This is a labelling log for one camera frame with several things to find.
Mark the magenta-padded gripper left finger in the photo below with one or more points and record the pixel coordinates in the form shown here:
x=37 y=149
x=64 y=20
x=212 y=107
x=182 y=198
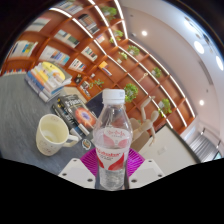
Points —
x=75 y=172

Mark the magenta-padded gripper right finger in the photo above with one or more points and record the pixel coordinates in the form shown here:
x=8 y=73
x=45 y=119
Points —
x=147 y=172

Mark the clear plastic water bottle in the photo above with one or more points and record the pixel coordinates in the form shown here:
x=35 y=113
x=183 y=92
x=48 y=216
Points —
x=112 y=143

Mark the small round badge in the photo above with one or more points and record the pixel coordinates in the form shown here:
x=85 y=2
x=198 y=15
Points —
x=86 y=144

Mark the tan office chair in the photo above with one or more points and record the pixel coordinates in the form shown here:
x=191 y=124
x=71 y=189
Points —
x=141 y=141

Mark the white partition with dark top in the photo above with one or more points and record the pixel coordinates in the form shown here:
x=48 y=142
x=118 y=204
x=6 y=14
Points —
x=170 y=150

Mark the cream ceramic mug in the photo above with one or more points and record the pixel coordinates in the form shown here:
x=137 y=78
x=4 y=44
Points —
x=46 y=143

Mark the wooden artist mannequin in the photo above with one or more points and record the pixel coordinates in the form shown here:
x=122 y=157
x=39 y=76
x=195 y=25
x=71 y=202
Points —
x=146 y=126

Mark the black-covered book stack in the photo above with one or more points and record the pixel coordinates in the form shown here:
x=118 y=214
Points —
x=78 y=115

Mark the colourful stack of books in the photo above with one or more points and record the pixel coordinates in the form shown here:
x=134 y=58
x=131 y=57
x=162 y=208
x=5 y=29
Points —
x=46 y=80

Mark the round ceiling lights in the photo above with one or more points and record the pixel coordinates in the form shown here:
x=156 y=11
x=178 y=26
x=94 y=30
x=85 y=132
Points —
x=199 y=46

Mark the white wall switch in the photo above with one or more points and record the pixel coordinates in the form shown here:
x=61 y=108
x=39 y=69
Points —
x=162 y=150

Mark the wooden wall shelf unit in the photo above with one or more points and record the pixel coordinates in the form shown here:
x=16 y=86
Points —
x=110 y=63

